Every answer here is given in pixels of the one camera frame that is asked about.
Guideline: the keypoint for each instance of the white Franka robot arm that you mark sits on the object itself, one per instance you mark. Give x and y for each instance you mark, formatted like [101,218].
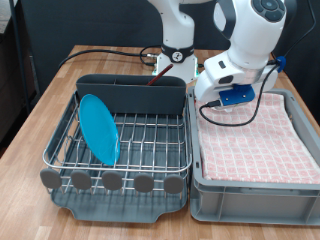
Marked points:
[250,36]

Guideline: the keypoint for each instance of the pink checked cloth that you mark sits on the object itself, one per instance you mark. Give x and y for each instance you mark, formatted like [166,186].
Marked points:
[260,150]

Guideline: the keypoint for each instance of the grey plastic crate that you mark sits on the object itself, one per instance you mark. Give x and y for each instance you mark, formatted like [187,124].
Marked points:
[253,206]

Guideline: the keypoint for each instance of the grey plastic drain tray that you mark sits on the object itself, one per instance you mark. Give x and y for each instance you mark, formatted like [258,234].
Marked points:
[116,210]

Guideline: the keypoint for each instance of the blue plate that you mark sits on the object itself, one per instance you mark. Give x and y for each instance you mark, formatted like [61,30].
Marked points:
[98,130]

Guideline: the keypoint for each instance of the brown wooden spoon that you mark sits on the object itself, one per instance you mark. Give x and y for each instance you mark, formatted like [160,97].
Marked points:
[159,76]

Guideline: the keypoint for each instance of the dark side cabinet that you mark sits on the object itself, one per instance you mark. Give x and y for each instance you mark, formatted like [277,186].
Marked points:
[10,83]

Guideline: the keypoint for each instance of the dark grey utensil holder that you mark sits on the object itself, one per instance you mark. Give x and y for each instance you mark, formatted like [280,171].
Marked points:
[143,98]

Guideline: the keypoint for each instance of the black metal pole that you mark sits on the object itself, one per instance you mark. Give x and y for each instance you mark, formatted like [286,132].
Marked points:
[17,40]

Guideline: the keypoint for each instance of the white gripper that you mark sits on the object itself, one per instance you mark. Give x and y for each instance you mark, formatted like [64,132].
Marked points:
[205,90]

